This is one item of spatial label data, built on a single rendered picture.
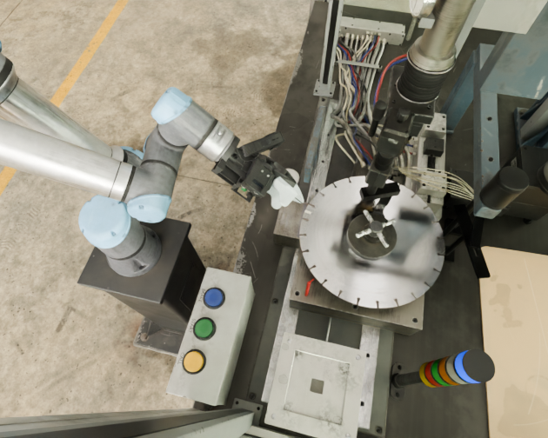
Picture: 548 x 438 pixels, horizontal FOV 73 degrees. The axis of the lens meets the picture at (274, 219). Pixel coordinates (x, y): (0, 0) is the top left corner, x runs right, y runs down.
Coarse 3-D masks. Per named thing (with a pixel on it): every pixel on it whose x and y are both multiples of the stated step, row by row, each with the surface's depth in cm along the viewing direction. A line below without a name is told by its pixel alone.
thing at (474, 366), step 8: (464, 352) 54; (472, 352) 54; (480, 352) 54; (456, 360) 55; (464, 360) 53; (472, 360) 53; (480, 360) 53; (488, 360) 53; (456, 368) 55; (464, 368) 53; (472, 368) 53; (480, 368) 53; (488, 368) 53; (464, 376) 53; (472, 376) 52; (480, 376) 52; (488, 376) 52
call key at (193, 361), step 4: (192, 352) 78; (196, 352) 78; (188, 356) 78; (192, 356) 78; (196, 356) 78; (200, 356) 78; (184, 360) 77; (188, 360) 77; (192, 360) 77; (196, 360) 77; (200, 360) 77; (184, 364) 77; (188, 364) 77; (192, 364) 77; (196, 364) 77; (200, 364) 77; (188, 368) 77; (192, 368) 77; (196, 368) 77
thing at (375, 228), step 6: (366, 210) 82; (366, 216) 82; (372, 222) 80; (378, 222) 80; (384, 222) 81; (390, 222) 81; (372, 228) 80; (378, 228) 80; (360, 234) 80; (366, 234) 80; (372, 234) 81; (378, 234) 80; (384, 240) 79; (384, 246) 79
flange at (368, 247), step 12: (360, 216) 86; (372, 216) 86; (348, 228) 85; (360, 228) 85; (384, 228) 84; (348, 240) 84; (360, 240) 83; (372, 240) 82; (396, 240) 83; (360, 252) 82; (372, 252) 82; (384, 252) 82
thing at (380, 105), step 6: (378, 102) 60; (384, 102) 60; (378, 108) 60; (384, 108) 60; (372, 114) 62; (378, 114) 60; (372, 120) 63; (378, 120) 62; (372, 126) 64; (372, 132) 65
